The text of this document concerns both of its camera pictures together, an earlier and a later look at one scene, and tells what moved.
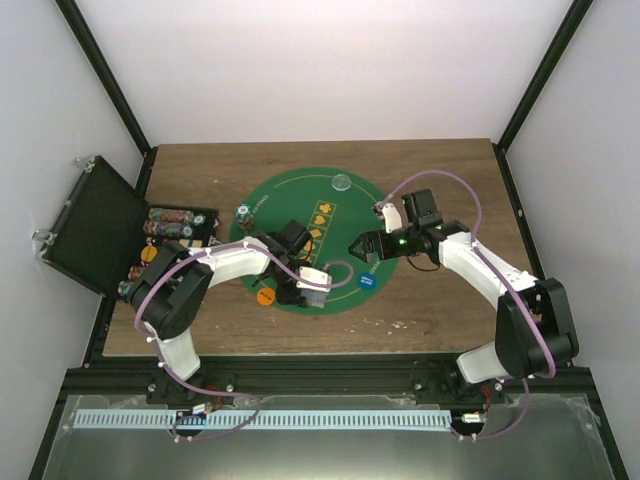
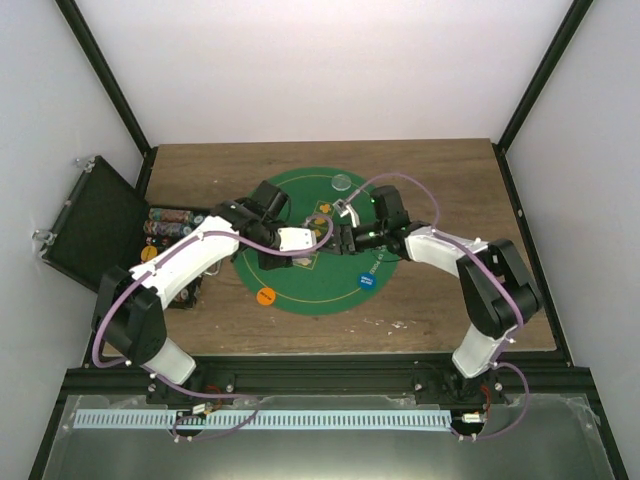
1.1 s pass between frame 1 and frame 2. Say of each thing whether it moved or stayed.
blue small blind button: stayed
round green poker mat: stayed
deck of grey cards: moved
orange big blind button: stayed
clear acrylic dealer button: stayed
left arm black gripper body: moved
